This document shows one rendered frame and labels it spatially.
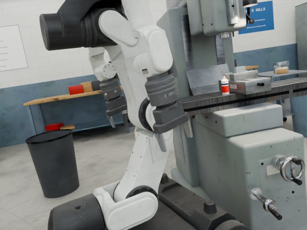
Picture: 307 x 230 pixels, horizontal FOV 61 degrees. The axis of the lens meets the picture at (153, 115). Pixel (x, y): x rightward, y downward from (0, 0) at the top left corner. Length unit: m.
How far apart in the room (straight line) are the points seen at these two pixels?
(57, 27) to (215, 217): 0.84
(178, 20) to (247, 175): 1.17
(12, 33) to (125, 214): 5.37
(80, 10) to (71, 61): 4.87
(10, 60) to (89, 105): 1.78
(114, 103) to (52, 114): 4.72
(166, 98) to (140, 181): 0.40
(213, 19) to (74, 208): 1.17
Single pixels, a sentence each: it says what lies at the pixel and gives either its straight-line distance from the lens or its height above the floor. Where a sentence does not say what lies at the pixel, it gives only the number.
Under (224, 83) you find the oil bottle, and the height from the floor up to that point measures 1.03.
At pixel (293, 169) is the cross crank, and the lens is 1.28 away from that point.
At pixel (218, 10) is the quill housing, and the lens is 1.56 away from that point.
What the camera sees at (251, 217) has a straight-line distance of 1.45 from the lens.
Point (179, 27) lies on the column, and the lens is 1.96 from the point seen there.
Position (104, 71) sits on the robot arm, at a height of 1.19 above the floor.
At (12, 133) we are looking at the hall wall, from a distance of 6.18.
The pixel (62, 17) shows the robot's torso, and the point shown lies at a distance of 0.89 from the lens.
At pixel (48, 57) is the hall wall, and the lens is 5.84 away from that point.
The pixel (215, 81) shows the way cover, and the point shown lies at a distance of 1.96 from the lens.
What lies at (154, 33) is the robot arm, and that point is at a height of 1.27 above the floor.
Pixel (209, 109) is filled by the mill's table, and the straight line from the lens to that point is 1.50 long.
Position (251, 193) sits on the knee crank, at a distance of 1.33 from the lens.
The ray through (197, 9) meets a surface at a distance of 1.73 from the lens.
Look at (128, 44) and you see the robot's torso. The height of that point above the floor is 1.26.
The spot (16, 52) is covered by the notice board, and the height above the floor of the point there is 1.85.
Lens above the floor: 1.18
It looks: 11 degrees down
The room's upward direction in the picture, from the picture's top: 9 degrees counter-clockwise
